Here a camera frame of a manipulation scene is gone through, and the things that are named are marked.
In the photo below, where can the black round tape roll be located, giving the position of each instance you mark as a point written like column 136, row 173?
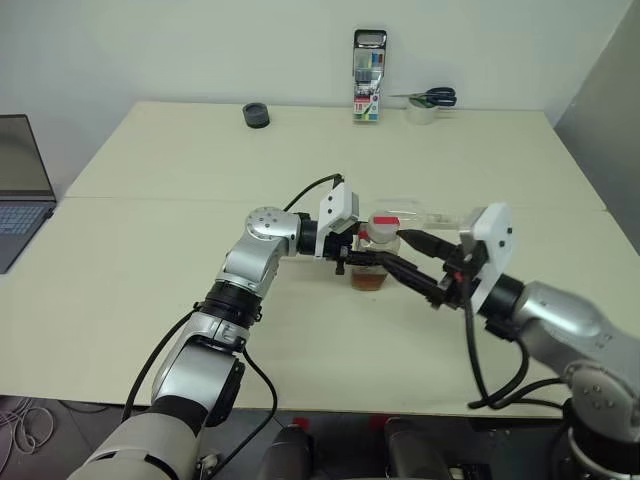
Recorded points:
column 256, row 116

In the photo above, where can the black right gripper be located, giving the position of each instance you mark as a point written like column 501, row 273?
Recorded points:
column 462, row 275

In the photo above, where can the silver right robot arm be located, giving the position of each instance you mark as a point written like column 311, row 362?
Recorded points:
column 560, row 310

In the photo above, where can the dark rounded shape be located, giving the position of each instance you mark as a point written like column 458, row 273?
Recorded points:
column 290, row 455
column 412, row 450

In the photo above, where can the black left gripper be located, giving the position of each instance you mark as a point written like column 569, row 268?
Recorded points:
column 342, row 247

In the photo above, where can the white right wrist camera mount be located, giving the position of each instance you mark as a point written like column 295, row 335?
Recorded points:
column 492, row 250

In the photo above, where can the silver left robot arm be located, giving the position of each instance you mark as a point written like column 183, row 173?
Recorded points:
column 260, row 250

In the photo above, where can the small red tag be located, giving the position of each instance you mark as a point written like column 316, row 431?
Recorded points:
column 300, row 422
column 377, row 422

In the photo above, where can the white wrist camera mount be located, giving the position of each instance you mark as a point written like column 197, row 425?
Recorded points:
column 335, row 205
column 492, row 250

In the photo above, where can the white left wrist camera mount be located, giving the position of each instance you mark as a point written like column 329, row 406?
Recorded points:
column 335, row 205

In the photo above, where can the clear bottle with amber drink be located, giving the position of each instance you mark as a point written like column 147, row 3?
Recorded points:
column 382, row 230

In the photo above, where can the colour marker pen box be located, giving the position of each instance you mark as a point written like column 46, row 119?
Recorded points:
column 369, row 75

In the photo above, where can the clear tape roll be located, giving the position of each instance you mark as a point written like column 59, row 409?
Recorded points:
column 420, row 115

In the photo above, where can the grey laptop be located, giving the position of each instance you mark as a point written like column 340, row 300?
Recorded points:
column 20, row 200

